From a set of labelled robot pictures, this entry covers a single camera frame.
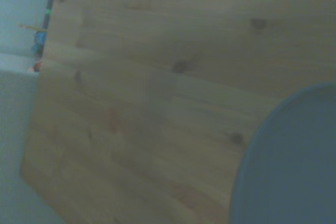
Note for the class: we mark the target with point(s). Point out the dark pole with green band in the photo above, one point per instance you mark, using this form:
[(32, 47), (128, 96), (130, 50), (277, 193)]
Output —
[(50, 1)]

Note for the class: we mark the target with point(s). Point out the blue-green round plate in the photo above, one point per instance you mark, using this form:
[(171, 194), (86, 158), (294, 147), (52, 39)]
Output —
[(294, 161)]

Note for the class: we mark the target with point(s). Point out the small red object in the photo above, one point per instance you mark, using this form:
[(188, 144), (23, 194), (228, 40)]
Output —
[(35, 68)]

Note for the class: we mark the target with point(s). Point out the blue round object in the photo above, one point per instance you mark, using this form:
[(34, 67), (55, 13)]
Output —
[(40, 41)]

